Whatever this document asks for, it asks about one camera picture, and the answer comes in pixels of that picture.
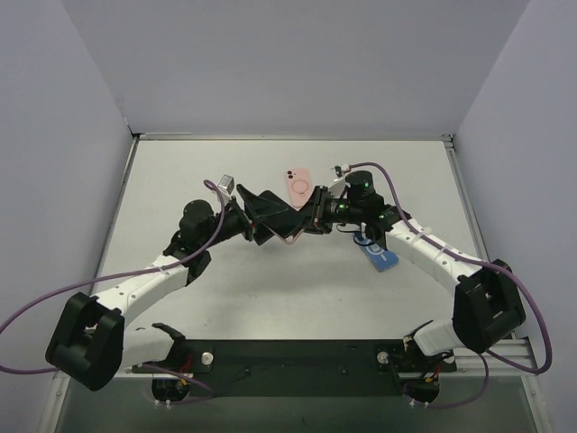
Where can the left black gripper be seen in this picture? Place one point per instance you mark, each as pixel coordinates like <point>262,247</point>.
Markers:
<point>248,221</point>

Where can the blue phone case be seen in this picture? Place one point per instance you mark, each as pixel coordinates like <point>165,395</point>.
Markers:
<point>381,259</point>

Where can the pink phone case on table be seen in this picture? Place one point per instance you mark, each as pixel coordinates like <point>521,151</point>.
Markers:
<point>299,185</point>

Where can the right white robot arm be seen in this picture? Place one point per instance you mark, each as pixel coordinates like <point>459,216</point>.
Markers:
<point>486,300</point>

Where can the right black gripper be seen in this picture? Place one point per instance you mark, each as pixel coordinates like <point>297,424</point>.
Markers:
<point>321,209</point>

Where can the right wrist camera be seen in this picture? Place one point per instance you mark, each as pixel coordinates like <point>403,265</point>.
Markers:
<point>340,172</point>

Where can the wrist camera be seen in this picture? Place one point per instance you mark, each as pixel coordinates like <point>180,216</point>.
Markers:
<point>340,172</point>
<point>226,184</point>

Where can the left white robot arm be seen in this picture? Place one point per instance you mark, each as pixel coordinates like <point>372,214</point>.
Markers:
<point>92,341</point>

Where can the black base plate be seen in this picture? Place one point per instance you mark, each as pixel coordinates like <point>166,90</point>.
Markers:
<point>290,368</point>

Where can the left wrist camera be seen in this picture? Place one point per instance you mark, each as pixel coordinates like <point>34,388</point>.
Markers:
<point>226,184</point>

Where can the black smartphone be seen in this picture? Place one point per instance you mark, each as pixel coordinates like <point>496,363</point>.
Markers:
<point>292,219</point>

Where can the pink phone case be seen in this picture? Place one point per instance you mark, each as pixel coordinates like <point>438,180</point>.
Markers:
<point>290,238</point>
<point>299,185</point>

